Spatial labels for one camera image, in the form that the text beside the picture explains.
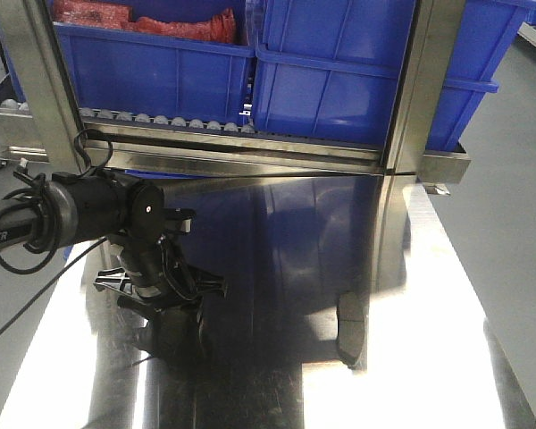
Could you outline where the stainless steel rack frame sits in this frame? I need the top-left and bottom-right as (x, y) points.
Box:
(0, 1), (469, 195)

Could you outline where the blue plastic bin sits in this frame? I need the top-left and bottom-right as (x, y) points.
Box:
(48, 0), (256, 126)
(252, 1), (536, 151)

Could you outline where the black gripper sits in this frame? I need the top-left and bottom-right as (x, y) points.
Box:
(93, 182), (228, 310)

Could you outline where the red bubble wrap bag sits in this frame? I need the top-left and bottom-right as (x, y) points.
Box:
(52, 1), (237, 44)

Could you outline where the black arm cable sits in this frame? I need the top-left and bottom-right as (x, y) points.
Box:
(0, 129), (115, 352)

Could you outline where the grey roller track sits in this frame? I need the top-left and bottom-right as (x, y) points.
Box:
(79, 107), (256, 134)

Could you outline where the right blue plastic bin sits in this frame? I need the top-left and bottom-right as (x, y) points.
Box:
(252, 1), (536, 151)

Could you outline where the grey brake pad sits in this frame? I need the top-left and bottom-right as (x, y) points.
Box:
(336, 291), (366, 368)
(132, 307), (207, 365)

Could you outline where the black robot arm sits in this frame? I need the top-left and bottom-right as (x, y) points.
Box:
(0, 170), (227, 310)

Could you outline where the left blue plastic bin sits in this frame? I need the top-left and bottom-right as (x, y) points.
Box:
(48, 0), (256, 126)

